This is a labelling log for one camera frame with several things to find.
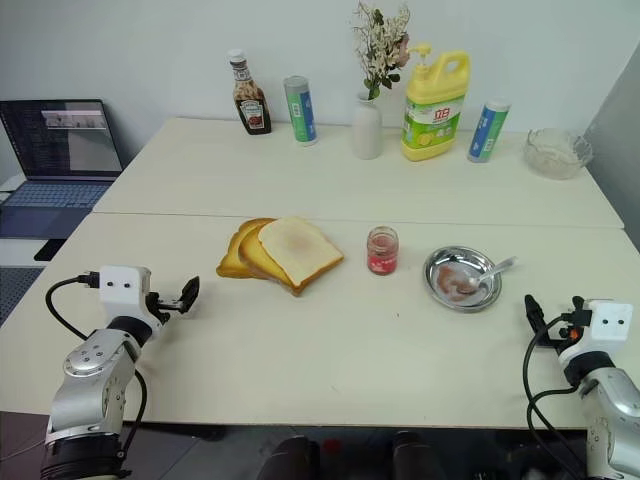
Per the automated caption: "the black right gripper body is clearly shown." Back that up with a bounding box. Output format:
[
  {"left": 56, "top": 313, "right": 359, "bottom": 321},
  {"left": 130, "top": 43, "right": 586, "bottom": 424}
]
[{"left": 535, "top": 319, "right": 587, "bottom": 355}]

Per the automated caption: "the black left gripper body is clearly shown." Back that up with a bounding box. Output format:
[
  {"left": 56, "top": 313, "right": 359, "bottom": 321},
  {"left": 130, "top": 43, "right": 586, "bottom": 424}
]
[{"left": 145, "top": 290, "right": 184, "bottom": 324}]

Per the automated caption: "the pale white bread slice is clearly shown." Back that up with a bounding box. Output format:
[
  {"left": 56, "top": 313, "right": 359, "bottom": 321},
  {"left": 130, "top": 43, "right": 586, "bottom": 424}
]
[{"left": 256, "top": 215, "right": 346, "bottom": 299}]

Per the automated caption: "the red jam glass jar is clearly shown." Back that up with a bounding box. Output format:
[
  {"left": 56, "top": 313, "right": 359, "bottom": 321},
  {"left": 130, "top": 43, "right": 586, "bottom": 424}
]
[{"left": 365, "top": 225, "right": 401, "bottom": 276}]

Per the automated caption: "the golden toast slice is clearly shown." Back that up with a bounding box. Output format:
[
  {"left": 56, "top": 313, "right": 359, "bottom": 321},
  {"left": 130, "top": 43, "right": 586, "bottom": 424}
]
[
  {"left": 237, "top": 219, "right": 279, "bottom": 282},
  {"left": 215, "top": 217, "right": 277, "bottom": 281}
]

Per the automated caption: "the steel spoon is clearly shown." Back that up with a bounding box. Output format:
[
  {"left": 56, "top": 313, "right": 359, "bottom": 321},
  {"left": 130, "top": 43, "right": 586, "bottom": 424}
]
[{"left": 462, "top": 255, "right": 519, "bottom": 292}]

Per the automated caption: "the round steel plate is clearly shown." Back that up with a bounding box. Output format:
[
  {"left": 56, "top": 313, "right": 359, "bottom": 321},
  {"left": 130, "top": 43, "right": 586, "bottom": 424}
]
[{"left": 423, "top": 244, "right": 503, "bottom": 314}]

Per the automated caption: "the black flat stand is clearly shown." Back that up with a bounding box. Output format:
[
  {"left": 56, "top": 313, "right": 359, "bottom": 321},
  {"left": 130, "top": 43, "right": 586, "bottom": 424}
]
[{"left": 33, "top": 238, "right": 68, "bottom": 263}]

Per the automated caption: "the clear glass bowl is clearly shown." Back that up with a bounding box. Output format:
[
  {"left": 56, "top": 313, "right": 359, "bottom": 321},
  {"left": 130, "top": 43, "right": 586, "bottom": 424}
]
[{"left": 523, "top": 127, "right": 595, "bottom": 181}]

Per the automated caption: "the grey partition panel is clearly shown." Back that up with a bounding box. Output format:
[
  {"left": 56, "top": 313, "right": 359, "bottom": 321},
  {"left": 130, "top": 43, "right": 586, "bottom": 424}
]
[{"left": 582, "top": 47, "right": 640, "bottom": 236}]

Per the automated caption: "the dark rounded shape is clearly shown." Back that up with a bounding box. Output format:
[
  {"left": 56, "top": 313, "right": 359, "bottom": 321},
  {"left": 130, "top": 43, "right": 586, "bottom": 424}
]
[
  {"left": 391, "top": 429, "right": 444, "bottom": 480},
  {"left": 267, "top": 433, "right": 322, "bottom": 480}
]

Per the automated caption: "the brown ketchup bottle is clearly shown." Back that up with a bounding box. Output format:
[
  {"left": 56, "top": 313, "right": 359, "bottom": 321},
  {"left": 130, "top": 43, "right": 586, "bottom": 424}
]
[{"left": 227, "top": 48, "right": 273, "bottom": 137}]

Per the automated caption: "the open dark laptop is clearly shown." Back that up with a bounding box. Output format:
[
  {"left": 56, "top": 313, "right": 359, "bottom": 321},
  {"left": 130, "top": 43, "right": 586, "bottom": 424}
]
[{"left": 0, "top": 98, "right": 125, "bottom": 240}]

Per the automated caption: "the blue green labelled canister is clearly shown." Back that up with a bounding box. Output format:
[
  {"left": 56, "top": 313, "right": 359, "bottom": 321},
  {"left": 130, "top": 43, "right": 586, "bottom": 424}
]
[
  {"left": 282, "top": 74, "right": 320, "bottom": 148},
  {"left": 466, "top": 97, "right": 513, "bottom": 166}
]

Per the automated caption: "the yellow detergent pump bottle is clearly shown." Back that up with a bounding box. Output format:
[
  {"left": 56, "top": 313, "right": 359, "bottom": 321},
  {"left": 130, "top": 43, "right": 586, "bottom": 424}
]
[{"left": 399, "top": 42, "right": 473, "bottom": 163}]

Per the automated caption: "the white ceramic vase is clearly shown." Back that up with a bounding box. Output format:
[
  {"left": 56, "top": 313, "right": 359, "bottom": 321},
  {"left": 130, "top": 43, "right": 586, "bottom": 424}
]
[{"left": 350, "top": 92, "right": 385, "bottom": 162}]

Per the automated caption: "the dried flower bouquet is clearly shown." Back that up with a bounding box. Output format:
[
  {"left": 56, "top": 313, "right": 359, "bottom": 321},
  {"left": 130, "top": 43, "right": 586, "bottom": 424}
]
[{"left": 351, "top": 0, "right": 413, "bottom": 102}]

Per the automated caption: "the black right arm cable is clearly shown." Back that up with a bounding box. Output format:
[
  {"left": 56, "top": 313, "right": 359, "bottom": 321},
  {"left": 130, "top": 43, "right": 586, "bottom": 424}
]
[{"left": 521, "top": 310, "right": 592, "bottom": 480}]

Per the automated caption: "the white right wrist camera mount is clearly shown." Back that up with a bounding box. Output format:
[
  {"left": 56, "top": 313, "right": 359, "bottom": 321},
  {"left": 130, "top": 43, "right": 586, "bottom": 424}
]
[{"left": 581, "top": 298, "right": 636, "bottom": 362}]

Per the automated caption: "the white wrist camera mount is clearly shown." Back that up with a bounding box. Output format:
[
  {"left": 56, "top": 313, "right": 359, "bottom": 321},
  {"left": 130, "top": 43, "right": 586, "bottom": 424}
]
[
  {"left": 581, "top": 298, "right": 636, "bottom": 362},
  {"left": 97, "top": 265, "right": 152, "bottom": 322}
]

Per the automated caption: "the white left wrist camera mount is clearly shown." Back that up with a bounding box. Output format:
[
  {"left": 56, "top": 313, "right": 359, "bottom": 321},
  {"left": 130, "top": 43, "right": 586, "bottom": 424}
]
[{"left": 97, "top": 265, "right": 152, "bottom": 322}]

